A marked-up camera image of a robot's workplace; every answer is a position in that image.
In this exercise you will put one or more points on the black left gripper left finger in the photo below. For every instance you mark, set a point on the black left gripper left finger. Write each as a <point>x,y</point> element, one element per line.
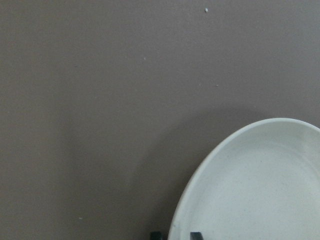
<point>156,235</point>

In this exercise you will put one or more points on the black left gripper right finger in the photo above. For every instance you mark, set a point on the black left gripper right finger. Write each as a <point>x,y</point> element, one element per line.
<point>195,236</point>

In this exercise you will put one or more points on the cream round plate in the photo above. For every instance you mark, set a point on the cream round plate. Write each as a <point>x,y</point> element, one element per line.
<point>260,183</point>

